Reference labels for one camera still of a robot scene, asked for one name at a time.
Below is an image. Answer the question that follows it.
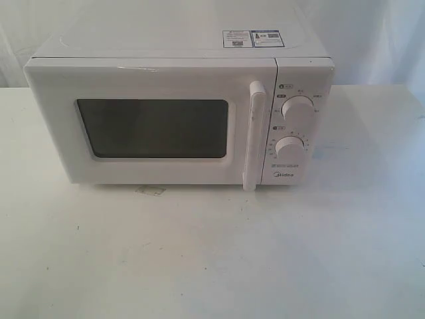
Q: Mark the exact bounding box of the white microwave oven body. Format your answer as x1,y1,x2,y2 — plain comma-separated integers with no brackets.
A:
26,14,335,187

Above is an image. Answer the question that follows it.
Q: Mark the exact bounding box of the lower white control knob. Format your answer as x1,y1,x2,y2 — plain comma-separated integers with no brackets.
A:
275,136,305,161

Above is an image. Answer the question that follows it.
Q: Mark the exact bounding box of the right blue info sticker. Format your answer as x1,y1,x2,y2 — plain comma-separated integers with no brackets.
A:
250,30,285,48

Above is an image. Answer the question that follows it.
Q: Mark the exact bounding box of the white control knob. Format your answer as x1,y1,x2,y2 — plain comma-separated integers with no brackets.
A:
275,136,305,161
282,96,315,122

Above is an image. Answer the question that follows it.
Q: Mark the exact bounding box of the upper white control knob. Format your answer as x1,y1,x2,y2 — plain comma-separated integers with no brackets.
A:
282,96,315,122

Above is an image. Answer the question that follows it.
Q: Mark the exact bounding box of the white microwave door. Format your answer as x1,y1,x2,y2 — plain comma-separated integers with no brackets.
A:
25,58,277,190

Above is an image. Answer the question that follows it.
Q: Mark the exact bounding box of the clear tape patch on table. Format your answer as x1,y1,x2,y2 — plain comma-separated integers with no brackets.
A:
135,185,166,197

